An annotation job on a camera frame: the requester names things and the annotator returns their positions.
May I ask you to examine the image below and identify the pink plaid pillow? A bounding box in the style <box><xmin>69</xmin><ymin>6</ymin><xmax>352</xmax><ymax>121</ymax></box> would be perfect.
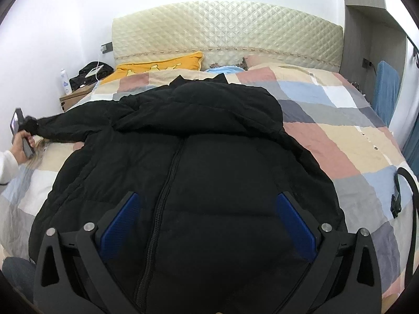
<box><xmin>244</xmin><ymin>55</ymin><xmax>282</xmax><ymax>70</ymax></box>

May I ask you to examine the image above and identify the cream quilted headboard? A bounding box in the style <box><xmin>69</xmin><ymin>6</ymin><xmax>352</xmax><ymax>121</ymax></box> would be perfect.
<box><xmin>112</xmin><ymin>2</ymin><xmax>344</xmax><ymax>72</ymax></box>

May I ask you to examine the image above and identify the wall power outlet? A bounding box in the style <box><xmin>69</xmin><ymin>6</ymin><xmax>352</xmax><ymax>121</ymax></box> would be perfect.
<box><xmin>101</xmin><ymin>42</ymin><xmax>113</xmax><ymax>54</ymax></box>

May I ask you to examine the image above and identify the person's left hand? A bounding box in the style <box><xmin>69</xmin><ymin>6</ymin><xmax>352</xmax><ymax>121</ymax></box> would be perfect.
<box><xmin>9</xmin><ymin>131</ymin><xmax>35</xmax><ymax>165</ymax></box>

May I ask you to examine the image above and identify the black puffer jacket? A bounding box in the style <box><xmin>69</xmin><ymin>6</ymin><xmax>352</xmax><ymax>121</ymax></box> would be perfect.
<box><xmin>23</xmin><ymin>76</ymin><xmax>346</xmax><ymax>313</ymax></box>

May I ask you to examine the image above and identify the black strap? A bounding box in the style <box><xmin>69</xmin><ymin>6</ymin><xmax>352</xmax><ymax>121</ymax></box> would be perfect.
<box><xmin>390</xmin><ymin>166</ymin><xmax>419</xmax><ymax>295</ymax></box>

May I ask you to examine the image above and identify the light blue pillow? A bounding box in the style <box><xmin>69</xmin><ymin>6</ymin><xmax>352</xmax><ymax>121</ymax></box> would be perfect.
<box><xmin>205</xmin><ymin>65</ymin><xmax>244</xmax><ymax>75</ymax></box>

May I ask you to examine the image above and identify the plaid patchwork bed quilt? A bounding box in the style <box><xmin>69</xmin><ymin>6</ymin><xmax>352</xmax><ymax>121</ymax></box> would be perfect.
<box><xmin>1</xmin><ymin>64</ymin><xmax>413</xmax><ymax>309</ymax></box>

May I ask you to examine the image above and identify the yellow pillow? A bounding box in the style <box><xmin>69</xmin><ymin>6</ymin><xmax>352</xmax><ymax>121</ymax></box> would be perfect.
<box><xmin>102</xmin><ymin>51</ymin><xmax>204</xmax><ymax>84</ymax></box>

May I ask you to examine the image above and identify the black bag on nightstand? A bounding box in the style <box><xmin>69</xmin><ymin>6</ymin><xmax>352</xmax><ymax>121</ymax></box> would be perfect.
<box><xmin>70</xmin><ymin>61</ymin><xmax>114</xmax><ymax>92</ymax></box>

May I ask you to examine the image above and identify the wooden nightstand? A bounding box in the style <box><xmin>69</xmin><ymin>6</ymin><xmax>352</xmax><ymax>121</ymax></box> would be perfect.
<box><xmin>60</xmin><ymin>84</ymin><xmax>95</xmax><ymax>112</ymax></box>

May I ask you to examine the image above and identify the white lotion bottle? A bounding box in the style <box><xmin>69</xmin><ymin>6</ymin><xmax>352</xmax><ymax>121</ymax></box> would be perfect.
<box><xmin>60</xmin><ymin>69</ymin><xmax>73</xmax><ymax>95</ymax></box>

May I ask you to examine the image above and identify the blue towel on rack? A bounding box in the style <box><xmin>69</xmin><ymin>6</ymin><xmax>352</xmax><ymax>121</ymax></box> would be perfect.
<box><xmin>372</xmin><ymin>60</ymin><xmax>400</xmax><ymax>127</ymax></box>

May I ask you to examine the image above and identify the white charger cable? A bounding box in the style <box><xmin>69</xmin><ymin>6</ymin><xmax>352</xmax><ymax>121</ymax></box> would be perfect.
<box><xmin>87</xmin><ymin>59</ymin><xmax>106</xmax><ymax>82</ymax></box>

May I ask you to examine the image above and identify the grey wardrobe cabinet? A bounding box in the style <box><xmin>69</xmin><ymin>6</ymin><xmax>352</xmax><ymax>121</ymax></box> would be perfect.
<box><xmin>339</xmin><ymin>0</ymin><xmax>408</xmax><ymax>102</ymax></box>

